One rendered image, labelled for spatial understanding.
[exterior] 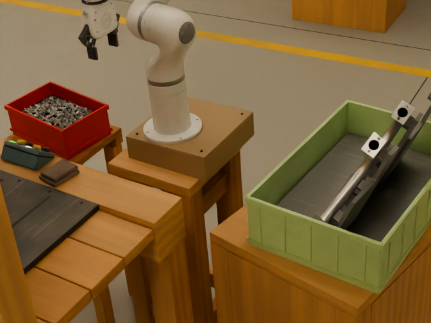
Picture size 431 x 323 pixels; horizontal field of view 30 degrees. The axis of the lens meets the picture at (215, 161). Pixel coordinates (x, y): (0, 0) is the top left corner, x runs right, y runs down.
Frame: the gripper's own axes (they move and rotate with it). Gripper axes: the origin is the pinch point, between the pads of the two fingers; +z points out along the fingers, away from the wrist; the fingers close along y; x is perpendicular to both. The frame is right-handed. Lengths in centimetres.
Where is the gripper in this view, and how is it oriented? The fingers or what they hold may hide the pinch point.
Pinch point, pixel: (103, 49)
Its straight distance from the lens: 230.4
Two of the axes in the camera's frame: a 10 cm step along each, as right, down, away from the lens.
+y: 5.3, -5.0, 6.8
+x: -8.5, -2.5, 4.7
